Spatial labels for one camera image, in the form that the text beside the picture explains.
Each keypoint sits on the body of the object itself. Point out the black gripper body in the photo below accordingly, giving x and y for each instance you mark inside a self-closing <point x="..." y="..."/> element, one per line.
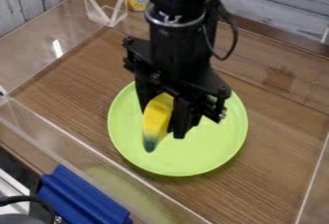
<point x="173" y="59"/>

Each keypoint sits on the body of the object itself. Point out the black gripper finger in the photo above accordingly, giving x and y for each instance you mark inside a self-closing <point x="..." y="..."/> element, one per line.
<point x="145" y="91"/>
<point x="185" y="117"/>

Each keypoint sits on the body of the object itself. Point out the yellow green-tipped banana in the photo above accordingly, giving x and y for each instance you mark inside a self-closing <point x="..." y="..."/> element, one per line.
<point x="156" y="118"/>

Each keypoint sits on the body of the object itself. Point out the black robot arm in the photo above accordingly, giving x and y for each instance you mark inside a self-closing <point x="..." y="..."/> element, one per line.
<point x="180" y="14"/>

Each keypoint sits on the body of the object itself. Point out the green round plate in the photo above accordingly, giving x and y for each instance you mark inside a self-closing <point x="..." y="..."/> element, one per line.
<point x="209" y="144"/>

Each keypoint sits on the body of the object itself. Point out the blue plastic clamp block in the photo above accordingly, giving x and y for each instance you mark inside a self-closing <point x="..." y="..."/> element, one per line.
<point x="77" y="201"/>

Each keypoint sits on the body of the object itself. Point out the clear acrylic corner bracket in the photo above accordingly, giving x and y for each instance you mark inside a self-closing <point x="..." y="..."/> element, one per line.
<point x="105" y="15"/>

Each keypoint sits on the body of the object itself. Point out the clear acrylic tray wall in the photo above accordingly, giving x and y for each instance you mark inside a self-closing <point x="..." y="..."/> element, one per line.
<point x="44" y="145"/>

